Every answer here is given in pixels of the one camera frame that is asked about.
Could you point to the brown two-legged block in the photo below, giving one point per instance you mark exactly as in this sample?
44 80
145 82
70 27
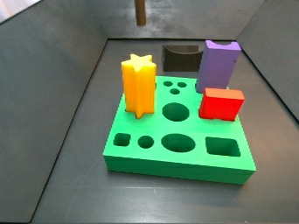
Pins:
140 12

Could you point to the green shape sorter board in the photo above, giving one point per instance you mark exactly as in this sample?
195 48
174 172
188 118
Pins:
173 144

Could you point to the red square block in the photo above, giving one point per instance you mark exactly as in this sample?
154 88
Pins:
220 104

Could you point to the yellow star block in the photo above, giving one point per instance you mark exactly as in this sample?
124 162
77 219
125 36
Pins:
138 74

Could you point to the purple tall block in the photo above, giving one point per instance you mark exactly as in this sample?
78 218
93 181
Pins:
217 63

